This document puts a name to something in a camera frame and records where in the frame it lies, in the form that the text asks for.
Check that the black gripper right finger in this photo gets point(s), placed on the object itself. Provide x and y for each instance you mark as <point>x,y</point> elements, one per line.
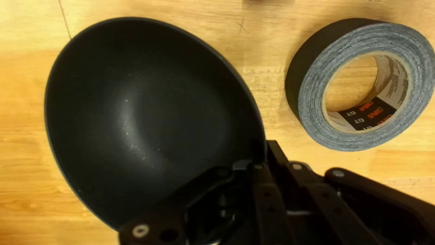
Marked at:
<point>353,208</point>

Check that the black gaffer tape roll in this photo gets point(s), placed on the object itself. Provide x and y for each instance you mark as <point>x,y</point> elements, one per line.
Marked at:
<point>312,76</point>

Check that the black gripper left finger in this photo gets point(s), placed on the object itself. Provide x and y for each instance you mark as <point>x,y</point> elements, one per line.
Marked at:
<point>217,208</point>

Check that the black bowl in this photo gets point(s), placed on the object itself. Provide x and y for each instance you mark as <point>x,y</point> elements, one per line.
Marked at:
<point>144,113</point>

